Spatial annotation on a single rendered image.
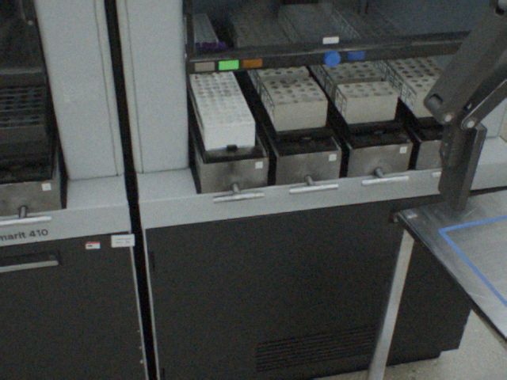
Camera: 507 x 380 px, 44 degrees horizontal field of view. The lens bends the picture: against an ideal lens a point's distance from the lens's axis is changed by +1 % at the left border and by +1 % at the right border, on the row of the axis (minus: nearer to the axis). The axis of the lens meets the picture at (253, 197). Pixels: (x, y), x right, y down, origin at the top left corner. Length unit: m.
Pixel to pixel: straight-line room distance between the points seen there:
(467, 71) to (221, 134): 0.84
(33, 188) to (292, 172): 0.50
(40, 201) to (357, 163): 0.63
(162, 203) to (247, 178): 0.17
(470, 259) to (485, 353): 1.03
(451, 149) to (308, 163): 0.82
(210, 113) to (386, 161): 0.38
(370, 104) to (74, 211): 0.63
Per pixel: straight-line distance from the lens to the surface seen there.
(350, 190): 1.34
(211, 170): 1.21
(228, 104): 1.29
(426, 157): 1.37
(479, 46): 0.43
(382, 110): 1.35
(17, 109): 1.30
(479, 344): 2.07
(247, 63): 1.19
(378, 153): 1.31
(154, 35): 1.17
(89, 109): 1.23
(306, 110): 1.28
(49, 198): 1.23
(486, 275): 1.02
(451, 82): 0.43
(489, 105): 0.45
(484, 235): 1.09
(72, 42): 1.17
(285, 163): 1.24
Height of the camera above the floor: 1.47
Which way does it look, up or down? 36 degrees down
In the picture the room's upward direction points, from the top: 2 degrees clockwise
